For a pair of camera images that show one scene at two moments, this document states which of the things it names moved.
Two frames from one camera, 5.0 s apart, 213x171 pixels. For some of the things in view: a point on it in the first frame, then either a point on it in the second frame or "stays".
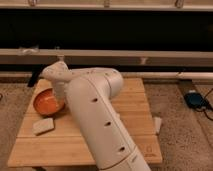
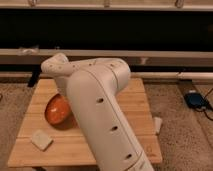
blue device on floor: x=194 y=100 stays
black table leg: x=35 y=75 stays
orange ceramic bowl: x=47 y=103 -> x=58 y=112
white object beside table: x=157 y=124 stays
